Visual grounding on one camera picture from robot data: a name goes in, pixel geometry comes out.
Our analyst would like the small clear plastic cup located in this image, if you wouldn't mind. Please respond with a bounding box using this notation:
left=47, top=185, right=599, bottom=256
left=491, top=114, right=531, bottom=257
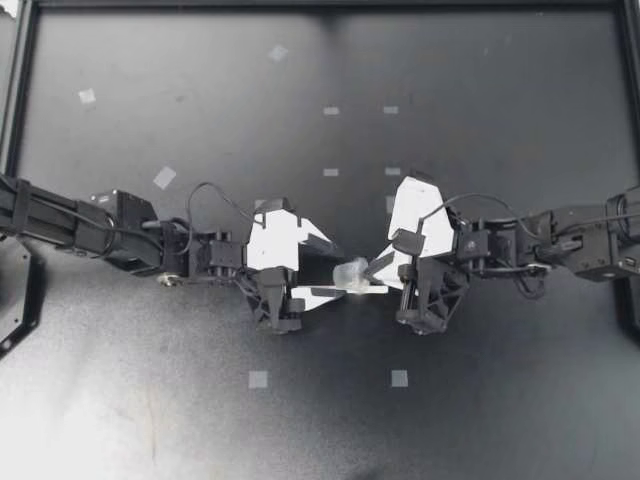
left=331, top=256, right=374, bottom=294

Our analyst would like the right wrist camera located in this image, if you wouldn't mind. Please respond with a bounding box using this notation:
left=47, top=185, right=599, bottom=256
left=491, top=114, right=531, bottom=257
left=386, top=173, right=454, bottom=261

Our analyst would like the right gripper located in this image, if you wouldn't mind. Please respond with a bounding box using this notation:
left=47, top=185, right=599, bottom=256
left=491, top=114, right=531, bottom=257
left=355, top=208, right=475, bottom=337

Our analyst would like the black cable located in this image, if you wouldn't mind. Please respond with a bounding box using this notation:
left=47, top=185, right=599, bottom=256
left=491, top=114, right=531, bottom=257
left=418, top=192, right=640, bottom=237
left=186, top=181, right=258, bottom=252

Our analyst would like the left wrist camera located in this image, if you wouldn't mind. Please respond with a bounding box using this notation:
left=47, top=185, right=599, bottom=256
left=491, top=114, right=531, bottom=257
left=246, top=205, right=302, bottom=272

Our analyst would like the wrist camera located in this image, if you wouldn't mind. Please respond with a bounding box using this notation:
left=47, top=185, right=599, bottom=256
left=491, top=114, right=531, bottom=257
left=386, top=173, right=454, bottom=261
left=246, top=205, right=302, bottom=272

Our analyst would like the black frame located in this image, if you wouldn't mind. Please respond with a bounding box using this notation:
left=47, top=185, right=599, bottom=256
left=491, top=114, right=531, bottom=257
left=0, top=0, right=640, bottom=359

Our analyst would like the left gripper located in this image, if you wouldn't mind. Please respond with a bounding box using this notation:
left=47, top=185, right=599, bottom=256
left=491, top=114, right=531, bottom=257
left=207, top=215, right=347, bottom=336

